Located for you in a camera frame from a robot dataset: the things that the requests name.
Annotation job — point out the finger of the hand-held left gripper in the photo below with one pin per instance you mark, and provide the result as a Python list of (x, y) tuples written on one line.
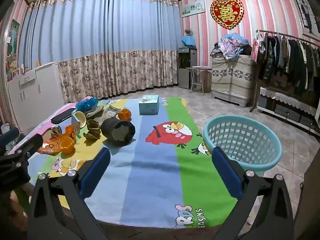
[(10, 135), (30, 143)]

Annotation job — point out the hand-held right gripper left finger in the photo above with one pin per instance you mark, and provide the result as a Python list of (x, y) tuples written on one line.
[(96, 172)]

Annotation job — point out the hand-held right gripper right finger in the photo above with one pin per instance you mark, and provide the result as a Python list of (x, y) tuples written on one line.
[(227, 175)]

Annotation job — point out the orange snack packet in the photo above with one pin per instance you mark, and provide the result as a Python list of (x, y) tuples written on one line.
[(50, 146)]

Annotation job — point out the teal plastic basket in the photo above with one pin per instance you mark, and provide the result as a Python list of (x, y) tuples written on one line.
[(240, 135)]

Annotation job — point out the orange plastic piece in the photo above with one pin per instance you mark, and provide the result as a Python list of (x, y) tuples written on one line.
[(124, 114), (70, 130)]

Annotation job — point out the black cylinder container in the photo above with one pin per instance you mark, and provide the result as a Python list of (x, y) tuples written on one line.
[(110, 130)]

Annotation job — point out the white paper carton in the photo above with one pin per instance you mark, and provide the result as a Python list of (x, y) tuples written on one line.
[(75, 128)]

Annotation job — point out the cream plastic lid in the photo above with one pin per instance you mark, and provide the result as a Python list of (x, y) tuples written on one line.
[(81, 118)]

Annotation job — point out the silver foil packet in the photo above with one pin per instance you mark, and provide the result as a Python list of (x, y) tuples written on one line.
[(107, 116)]

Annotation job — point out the blue plastic bag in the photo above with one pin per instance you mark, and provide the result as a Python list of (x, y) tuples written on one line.
[(87, 104)]

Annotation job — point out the black glasses case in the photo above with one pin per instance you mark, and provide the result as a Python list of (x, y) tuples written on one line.
[(61, 117)]

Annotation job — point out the white cabinet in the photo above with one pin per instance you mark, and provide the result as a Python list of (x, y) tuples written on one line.
[(32, 92)]

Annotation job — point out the light blue tissue box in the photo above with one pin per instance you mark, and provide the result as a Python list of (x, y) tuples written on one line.
[(149, 105)]

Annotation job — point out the clothes rack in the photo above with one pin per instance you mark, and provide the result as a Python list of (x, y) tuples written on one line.
[(255, 90)]

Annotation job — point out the low cabinet with lace cloth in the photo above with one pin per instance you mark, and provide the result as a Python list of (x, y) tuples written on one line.
[(287, 100)]

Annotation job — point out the small side table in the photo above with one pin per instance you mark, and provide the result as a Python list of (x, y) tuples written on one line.
[(200, 68)]

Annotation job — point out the grey water dispenser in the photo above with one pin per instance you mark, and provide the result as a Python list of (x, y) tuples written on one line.
[(187, 67)]

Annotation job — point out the blue floral curtain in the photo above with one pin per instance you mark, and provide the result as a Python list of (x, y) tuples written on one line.
[(100, 42)]

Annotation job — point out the pink hanging bag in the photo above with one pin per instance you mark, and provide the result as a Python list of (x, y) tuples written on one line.
[(255, 48)]

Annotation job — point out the row of hanging clothes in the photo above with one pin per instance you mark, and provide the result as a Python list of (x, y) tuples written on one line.
[(287, 60)]

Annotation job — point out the pile of bedding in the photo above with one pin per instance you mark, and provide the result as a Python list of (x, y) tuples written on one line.
[(231, 43)]

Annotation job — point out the blue bag on dispenser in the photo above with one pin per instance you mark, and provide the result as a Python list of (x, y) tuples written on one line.
[(188, 41)]

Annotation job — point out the small potted plant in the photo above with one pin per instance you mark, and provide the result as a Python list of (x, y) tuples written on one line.
[(188, 32)]

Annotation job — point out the photo frame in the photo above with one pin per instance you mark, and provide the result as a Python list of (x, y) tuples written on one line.
[(15, 73)]

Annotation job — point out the wall poster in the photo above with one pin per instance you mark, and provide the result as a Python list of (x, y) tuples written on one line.
[(13, 37)]

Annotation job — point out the red heart wall decoration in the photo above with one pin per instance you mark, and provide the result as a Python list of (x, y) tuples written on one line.
[(226, 12)]

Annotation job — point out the wall calendar picture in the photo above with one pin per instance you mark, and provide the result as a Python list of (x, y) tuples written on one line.
[(193, 8)]

